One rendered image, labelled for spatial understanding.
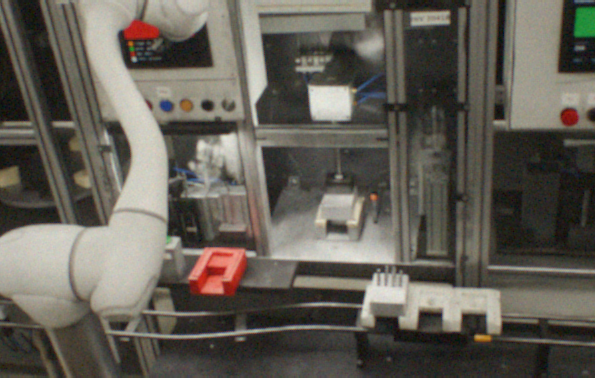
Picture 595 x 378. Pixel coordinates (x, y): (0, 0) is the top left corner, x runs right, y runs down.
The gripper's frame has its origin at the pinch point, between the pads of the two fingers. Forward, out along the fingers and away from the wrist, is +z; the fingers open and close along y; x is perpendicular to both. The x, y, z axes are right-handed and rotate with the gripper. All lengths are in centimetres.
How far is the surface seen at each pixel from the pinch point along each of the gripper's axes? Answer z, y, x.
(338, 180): 28, -13, 64
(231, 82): 5.7, -5.9, 19.1
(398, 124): -9, -25, 57
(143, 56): 11.4, 4.1, -2.0
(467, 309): -6, -3, 107
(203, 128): 12.7, 6.9, 22.4
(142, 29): 7.3, 0.0, -6.7
